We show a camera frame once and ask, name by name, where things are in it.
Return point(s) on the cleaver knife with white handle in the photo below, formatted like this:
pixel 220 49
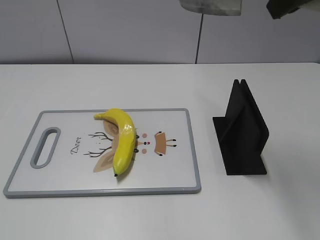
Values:
pixel 213 7

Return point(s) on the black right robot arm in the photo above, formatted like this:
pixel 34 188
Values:
pixel 279 8

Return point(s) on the yellow plastic banana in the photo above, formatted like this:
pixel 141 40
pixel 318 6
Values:
pixel 126 138

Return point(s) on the black knife stand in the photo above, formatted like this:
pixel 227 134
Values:
pixel 242 133

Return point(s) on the white grey-rimmed cutting board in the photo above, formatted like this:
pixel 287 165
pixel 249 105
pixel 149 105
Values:
pixel 69 154

